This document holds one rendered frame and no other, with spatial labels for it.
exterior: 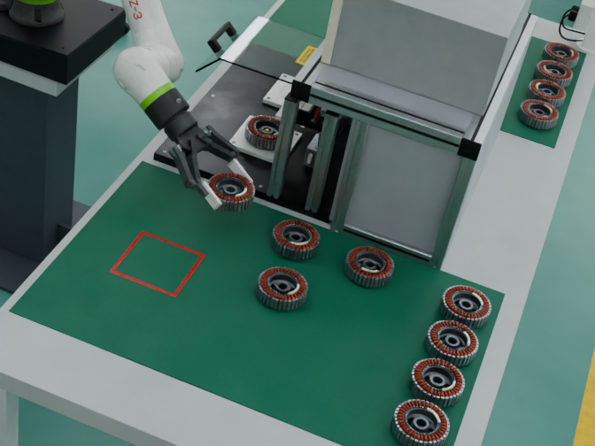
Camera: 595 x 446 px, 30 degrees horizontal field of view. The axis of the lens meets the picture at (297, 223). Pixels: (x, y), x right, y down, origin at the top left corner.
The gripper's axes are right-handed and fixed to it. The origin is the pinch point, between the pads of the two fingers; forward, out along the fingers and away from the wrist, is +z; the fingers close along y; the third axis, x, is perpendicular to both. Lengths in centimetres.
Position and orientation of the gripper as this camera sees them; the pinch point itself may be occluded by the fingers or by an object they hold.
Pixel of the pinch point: (229, 188)
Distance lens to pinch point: 257.4
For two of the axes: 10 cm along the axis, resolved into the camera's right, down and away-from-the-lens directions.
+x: 5.5, -4.1, -7.3
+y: -5.7, 4.5, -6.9
